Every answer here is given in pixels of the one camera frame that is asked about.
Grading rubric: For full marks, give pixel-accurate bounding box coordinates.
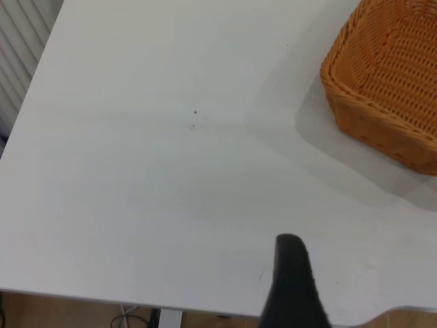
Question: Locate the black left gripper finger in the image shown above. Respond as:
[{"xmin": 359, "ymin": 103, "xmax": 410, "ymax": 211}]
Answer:
[{"xmin": 258, "ymin": 233, "xmax": 335, "ymax": 328}]

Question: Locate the orange wicker basket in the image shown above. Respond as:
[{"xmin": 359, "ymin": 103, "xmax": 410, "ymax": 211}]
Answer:
[{"xmin": 320, "ymin": 0, "xmax": 437, "ymax": 177}]

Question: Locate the white table leg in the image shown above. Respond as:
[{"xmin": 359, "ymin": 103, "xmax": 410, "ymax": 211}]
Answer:
[{"xmin": 158, "ymin": 309, "xmax": 184, "ymax": 328}]

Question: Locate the white slatted radiator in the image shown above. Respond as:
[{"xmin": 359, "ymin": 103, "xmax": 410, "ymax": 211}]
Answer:
[{"xmin": 0, "ymin": 0, "xmax": 65, "ymax": 138}]

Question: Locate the grey floor cable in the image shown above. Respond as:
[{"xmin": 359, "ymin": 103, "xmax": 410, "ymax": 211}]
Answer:
[{"xmin": 111, "ymin": 304, "xmax": 152, "ymax": 328}]

